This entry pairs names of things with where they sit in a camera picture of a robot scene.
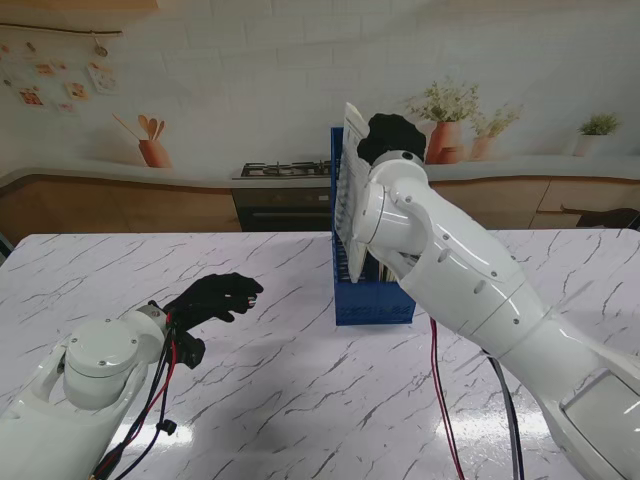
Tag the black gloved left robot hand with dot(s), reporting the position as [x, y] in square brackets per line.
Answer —
[215, 297]

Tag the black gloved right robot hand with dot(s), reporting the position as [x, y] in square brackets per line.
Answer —
[392, 137]

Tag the white printed worksheet booklet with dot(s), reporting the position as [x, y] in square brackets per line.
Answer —
[352, 190]

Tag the light blue cover book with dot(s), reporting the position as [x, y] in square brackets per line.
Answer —
[386, 275]

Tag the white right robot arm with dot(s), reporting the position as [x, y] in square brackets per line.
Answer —
[475, 290]

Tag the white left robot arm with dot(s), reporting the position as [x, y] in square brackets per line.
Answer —
[85, 380]

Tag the gas hob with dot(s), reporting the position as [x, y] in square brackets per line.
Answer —
[285, 170]

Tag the blue plastic file holder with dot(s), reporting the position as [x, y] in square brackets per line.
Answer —
[370, 300]

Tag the hanging white note card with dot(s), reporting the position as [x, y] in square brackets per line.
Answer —
[102, 77]

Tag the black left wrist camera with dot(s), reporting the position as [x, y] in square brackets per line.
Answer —
[190, 350]

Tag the wooden hanging rail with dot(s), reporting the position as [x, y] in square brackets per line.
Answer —
[60, 29]

